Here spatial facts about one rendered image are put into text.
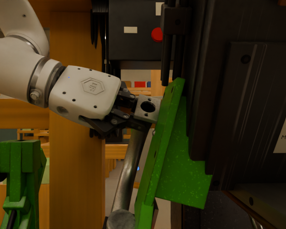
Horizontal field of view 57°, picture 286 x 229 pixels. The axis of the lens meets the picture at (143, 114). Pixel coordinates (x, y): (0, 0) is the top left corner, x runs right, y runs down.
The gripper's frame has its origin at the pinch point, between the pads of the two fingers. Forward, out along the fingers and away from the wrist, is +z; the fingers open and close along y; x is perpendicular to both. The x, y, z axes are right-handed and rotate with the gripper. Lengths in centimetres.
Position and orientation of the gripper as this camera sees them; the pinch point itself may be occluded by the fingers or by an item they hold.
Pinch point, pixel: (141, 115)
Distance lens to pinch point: 46.7
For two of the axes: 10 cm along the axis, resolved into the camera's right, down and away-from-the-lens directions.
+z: 9.4, 3.2, 0.8
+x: -2.8, 6.5, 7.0
